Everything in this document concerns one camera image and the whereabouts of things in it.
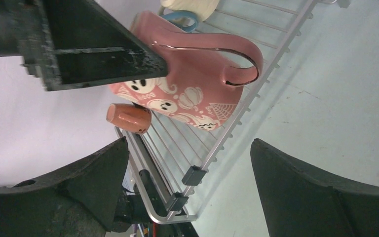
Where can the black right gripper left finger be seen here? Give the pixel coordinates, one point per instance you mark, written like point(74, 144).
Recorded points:
point(76, 200)

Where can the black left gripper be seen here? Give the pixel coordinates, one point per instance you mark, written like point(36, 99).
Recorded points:
point(72, 44)

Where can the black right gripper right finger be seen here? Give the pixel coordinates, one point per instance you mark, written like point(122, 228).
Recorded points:
point(302, 200)

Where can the pink patterned mug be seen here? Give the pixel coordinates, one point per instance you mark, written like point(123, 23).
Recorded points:
point(206, 73)

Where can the salmon pink pitcher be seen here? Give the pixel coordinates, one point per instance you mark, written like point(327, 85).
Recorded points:
point(135, 119)

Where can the light blue mug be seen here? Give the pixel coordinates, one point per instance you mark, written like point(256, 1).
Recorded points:
point(185, 20)

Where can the cream mug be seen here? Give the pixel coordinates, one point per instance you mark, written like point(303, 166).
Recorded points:
point(191, 8)

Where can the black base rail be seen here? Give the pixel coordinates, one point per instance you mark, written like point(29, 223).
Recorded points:
point(134, 211)

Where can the metal wire dish rack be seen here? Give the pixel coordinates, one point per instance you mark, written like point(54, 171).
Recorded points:
point(172, 153)

